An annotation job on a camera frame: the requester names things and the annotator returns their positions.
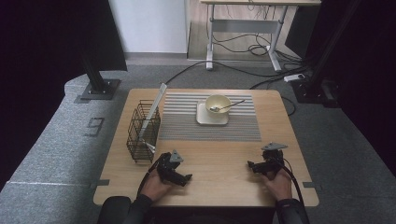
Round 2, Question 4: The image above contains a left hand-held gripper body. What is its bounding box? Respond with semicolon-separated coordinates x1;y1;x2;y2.
156;149;185;187

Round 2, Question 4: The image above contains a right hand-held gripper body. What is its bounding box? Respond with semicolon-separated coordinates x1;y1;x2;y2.
258;142;290;175

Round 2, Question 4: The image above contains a black wire basket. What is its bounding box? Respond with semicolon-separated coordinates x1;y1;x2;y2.
125;99;163;164

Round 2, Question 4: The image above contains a cream square plate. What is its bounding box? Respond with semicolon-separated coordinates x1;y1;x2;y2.
195;100;231;127

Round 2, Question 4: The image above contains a person's left hand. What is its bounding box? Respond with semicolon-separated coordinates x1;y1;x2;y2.
141;169;176;203

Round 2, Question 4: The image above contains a person's right hand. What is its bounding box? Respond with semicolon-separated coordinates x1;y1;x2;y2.
262;168;294;203

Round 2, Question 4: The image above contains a grey striped placemat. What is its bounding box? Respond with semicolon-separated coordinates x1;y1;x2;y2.
157;91;262;143

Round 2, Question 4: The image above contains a grey tape piece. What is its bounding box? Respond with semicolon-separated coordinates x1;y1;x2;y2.
89;178;111;189
302;181;322;191

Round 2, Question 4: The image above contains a long white flat bar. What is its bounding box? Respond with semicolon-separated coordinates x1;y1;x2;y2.
138;82;168;138

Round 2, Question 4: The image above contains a metal spoon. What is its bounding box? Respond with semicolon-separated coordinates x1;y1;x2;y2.
208;99;247;113

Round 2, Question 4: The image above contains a cream bowl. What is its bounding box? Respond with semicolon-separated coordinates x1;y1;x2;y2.
205;93;233;119

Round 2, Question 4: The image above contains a grey tape floor marking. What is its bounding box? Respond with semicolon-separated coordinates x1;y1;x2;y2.
83;117;106;138

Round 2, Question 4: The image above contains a black metal stand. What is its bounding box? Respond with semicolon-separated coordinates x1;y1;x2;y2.
78;46;122;102
291;0;363;109

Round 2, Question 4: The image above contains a white power strip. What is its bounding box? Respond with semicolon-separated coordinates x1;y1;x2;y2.
282;73;307;84

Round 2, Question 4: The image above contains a black curtain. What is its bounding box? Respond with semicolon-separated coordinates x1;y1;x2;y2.
284;0;396;178
0;0;128;190

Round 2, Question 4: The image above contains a white-framed desk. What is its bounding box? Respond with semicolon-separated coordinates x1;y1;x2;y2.
199;0;322;73

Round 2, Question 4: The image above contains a left hand-held gripper cable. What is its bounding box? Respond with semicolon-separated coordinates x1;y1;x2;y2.
136;155;164;198

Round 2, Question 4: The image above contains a hand-held gripper cable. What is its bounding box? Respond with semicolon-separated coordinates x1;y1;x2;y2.
136;155;164;198
274;156;305;206

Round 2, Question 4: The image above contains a right hand-held gripper cable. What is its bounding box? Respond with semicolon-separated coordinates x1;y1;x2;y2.
274;156;305;206

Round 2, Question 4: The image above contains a thin black looped cable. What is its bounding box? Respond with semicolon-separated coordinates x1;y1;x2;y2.
280;95;297;117

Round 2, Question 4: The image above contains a long black floor cable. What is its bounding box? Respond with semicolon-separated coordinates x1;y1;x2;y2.
163;60;311;86

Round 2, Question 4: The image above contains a tangle of black cables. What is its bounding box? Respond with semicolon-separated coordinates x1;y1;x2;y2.
211;6;311;64

